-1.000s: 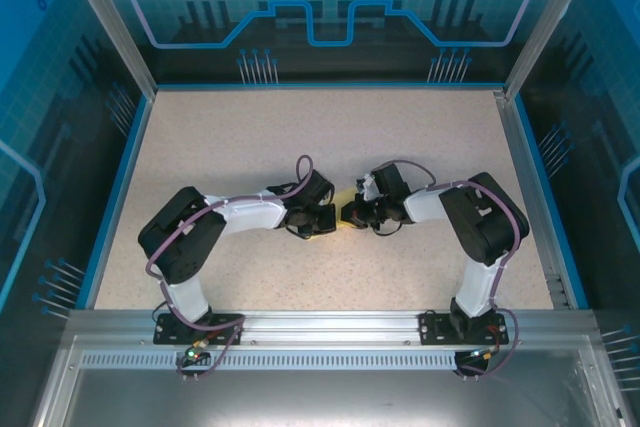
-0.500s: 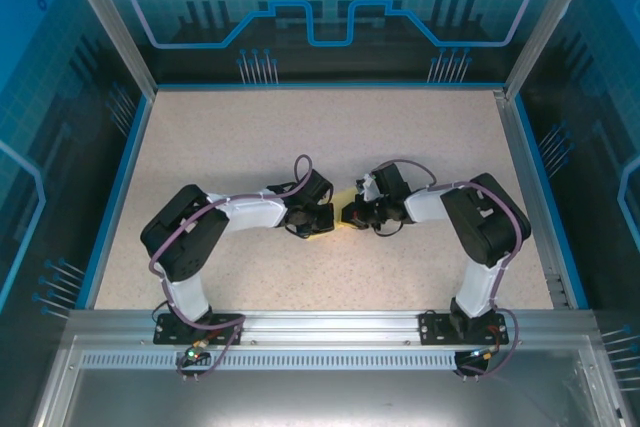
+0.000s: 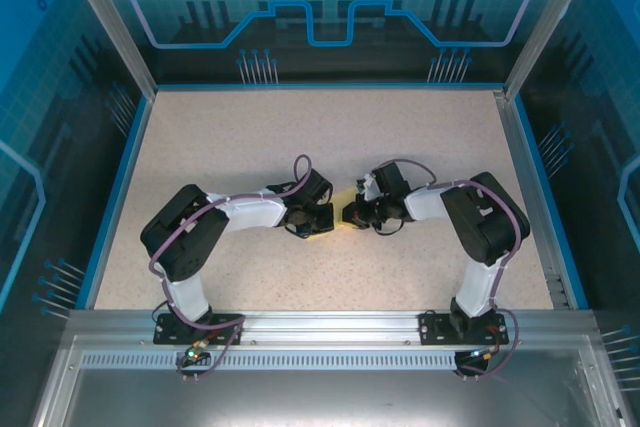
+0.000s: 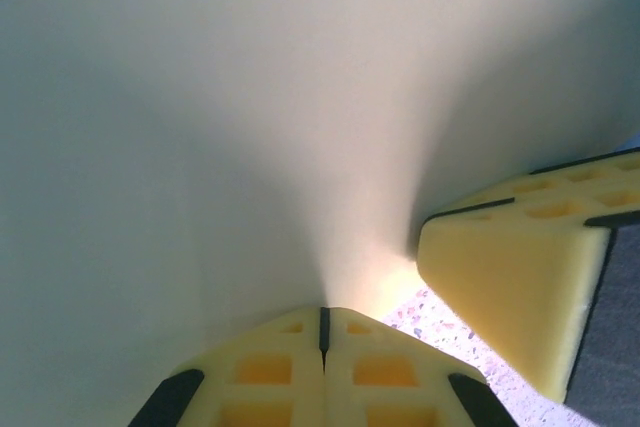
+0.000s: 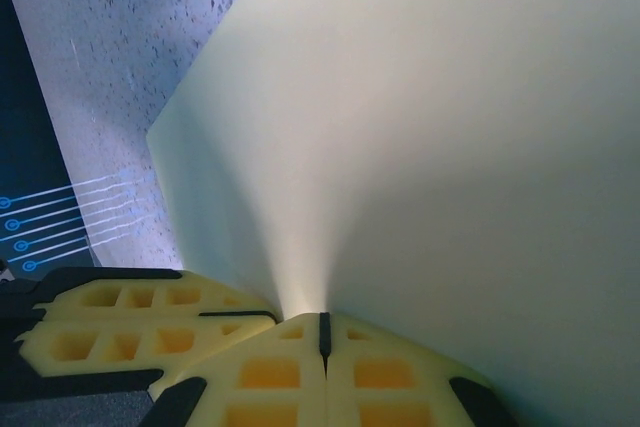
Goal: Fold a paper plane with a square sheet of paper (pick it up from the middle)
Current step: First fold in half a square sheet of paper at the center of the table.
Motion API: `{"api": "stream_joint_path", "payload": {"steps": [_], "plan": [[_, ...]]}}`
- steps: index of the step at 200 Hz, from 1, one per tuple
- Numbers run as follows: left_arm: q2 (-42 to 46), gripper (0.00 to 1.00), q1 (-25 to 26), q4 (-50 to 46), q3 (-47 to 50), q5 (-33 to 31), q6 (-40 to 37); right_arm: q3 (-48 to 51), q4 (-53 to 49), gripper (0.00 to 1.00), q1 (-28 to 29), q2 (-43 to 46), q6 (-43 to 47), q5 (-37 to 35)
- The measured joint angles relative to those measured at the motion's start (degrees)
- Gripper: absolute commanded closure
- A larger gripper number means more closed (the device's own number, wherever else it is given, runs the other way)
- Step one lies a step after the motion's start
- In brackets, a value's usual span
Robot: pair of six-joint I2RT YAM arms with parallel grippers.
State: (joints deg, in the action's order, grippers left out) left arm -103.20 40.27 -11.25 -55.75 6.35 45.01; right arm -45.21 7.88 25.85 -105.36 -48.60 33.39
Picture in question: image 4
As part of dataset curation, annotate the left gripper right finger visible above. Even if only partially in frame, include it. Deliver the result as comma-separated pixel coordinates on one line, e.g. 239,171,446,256
324,307,516,427

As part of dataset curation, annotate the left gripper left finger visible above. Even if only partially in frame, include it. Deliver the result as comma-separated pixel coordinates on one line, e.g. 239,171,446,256
127,306,326,427

